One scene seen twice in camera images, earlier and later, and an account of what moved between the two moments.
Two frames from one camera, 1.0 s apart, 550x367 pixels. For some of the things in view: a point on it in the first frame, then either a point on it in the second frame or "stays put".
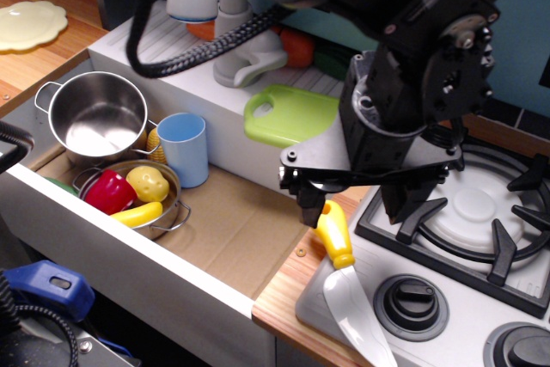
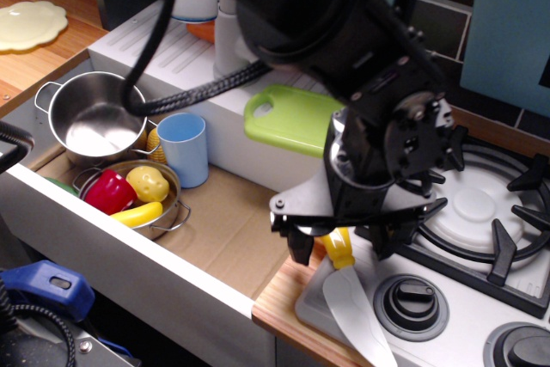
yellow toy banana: [140, 215] stays put
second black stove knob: [517, 345] stays put
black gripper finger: [311, 199] → [301, 246]
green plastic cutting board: [296, 115] stays put
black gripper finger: [400, 199] → [387, 239]
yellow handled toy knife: [344, 295] stays put
